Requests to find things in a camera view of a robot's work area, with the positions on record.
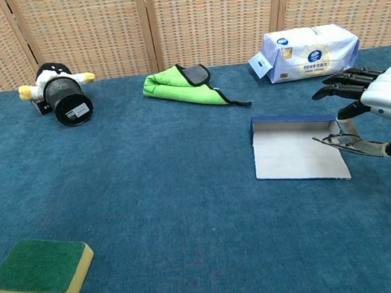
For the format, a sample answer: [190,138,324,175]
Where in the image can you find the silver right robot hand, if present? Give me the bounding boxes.
[309,63,391,165]

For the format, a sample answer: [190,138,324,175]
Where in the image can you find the thin frame eyeglasses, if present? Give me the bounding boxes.
[311,128,390,163]

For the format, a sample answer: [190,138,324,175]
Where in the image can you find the white tissue pack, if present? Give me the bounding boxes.
[245,21,364,86]

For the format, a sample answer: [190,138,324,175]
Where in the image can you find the green microfiber cloth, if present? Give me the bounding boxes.
[139,57,253,117]

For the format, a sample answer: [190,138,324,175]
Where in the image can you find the blue felt table cover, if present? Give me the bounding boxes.
[0,44,391,293]

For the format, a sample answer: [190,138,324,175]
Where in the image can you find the black mesh pen holder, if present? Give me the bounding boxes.
[42,73,96,130]

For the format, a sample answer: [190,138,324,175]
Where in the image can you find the penguin plush toy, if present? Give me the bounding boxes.
[15,58,98,103]

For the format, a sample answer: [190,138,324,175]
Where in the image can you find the small black box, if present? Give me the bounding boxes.
[30,97,54,118]

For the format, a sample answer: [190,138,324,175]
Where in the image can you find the green and yellow sponge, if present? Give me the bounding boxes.
[0,231,99,293]

